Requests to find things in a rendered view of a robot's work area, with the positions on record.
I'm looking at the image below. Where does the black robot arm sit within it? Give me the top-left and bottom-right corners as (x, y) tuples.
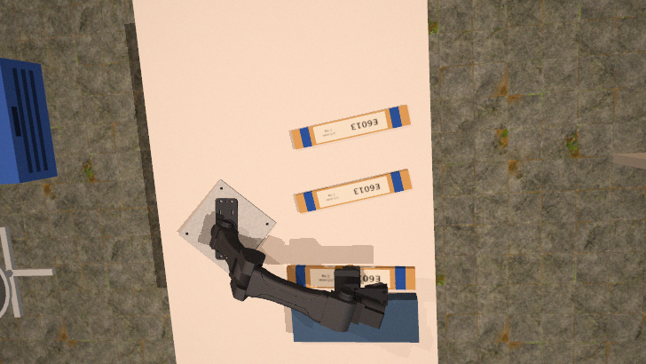
(209, 198), (389, 332)

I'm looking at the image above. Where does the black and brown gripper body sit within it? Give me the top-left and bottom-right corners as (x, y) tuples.
(334, 266), (360, 298)

